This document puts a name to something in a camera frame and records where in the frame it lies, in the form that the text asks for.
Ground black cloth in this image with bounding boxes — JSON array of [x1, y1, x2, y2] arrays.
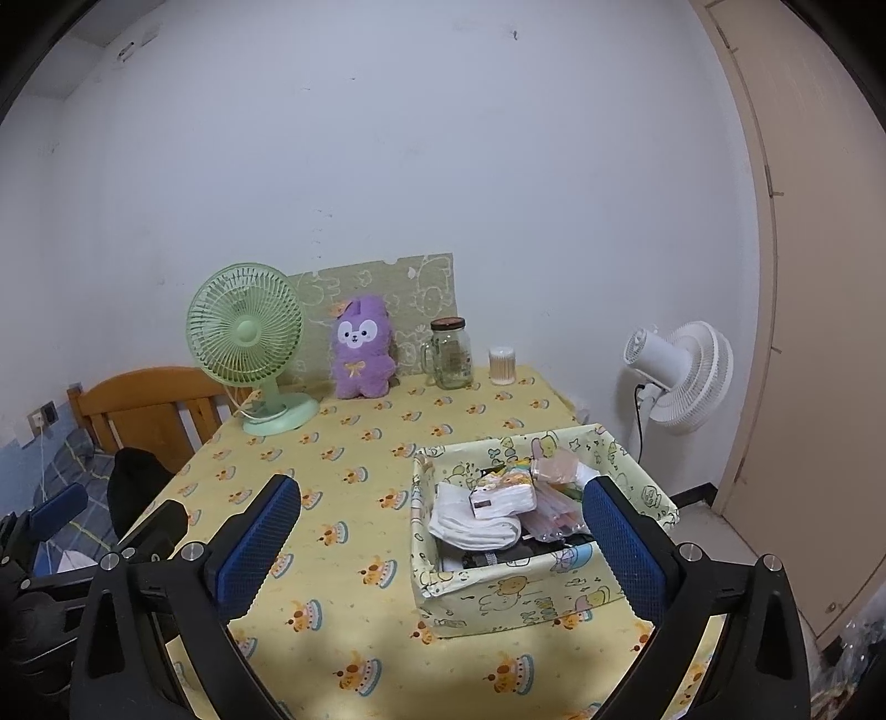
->
[[107, 448, 177, 537]]

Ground clear pink mask packet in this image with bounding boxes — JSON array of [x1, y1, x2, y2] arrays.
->
[[532, 485, 591, 544]]

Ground green desk fan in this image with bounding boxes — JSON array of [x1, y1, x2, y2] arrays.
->
[[186, 261, 321, 437]]

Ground glass jar with lid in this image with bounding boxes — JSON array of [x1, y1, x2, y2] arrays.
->
[[420, 317, 475, 390]]

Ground green printed board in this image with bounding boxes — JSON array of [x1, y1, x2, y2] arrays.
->
[[285, 253, 459, 378]]

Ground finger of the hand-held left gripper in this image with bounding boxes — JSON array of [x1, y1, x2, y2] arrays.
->
[[117, 500, 189, 563], [3, 483, 89, 549]]

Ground beige door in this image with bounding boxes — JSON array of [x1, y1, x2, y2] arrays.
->
[[692, 0, 886, 641]]

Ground white standing fan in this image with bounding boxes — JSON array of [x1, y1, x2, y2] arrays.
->
[[621, 320, 735, 436]]

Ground cartoon print tissue pack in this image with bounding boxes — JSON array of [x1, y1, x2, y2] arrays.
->
[[469, 464, 539, 522]]

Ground clear plastic bag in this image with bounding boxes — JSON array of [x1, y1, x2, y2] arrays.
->
[[817, 616, 886, 720]]

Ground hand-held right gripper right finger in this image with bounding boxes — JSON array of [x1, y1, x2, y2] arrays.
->
[[583, 476, 812, 720]]

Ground white socks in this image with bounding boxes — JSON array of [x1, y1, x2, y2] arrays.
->
[[429, 482, 522, 551]]

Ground plaid bedding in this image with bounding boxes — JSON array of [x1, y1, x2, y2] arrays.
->
[[31, 425, 119, 555]]

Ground yellow printed tablecloth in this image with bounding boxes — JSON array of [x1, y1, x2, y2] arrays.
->
[[117, 363, 721, 720]]

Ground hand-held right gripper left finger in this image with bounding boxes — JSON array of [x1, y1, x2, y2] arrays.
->
[[69, 474, 303, 720]]

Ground purple plush toy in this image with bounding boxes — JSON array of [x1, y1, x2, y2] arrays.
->
[[331, 294, 399, 400]]

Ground yellow printed storage box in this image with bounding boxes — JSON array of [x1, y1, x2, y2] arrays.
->
[[410, 424, 679, 639]]

